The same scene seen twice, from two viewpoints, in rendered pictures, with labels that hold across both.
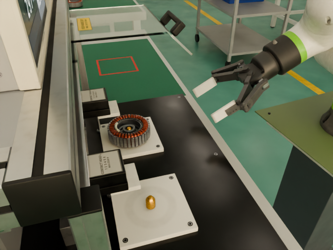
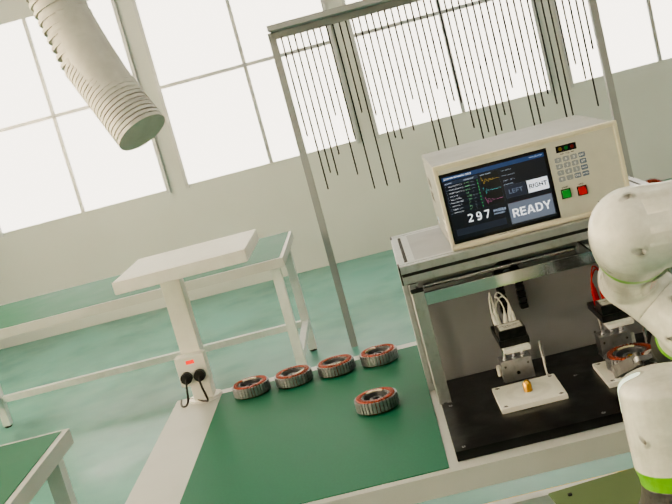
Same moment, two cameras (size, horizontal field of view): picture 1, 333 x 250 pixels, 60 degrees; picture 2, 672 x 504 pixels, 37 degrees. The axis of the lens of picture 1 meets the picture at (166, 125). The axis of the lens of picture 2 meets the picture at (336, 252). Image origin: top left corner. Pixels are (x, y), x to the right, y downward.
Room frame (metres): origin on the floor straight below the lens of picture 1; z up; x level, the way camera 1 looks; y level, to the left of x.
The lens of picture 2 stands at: (0.78, -2.13, 1.58)
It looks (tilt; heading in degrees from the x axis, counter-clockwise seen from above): 10 degrees down; 109
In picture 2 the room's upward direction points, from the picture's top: 15 degrees counter-clockwise
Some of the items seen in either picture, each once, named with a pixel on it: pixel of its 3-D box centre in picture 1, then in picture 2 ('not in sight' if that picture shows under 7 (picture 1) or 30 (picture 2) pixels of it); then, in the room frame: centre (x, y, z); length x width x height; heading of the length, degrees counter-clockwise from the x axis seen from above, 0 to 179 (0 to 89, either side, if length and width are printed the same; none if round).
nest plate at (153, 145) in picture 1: (129, 137); (632, 367); (0.62, 0.10, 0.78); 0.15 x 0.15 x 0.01; 16
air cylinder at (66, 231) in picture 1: (76, 217); (516, 366); (0.34, 0.17, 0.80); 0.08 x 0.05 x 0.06; 16
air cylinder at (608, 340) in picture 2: not in sight; (614, 341); (0.57, 0.24, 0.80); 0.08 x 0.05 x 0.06; 16
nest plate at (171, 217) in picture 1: (150, 207); (528, 393); (0.38, 0.03, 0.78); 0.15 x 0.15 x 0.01; 16
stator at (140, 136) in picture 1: (129, 130); (630, 357); (0.62, 0.10, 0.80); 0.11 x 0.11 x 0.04
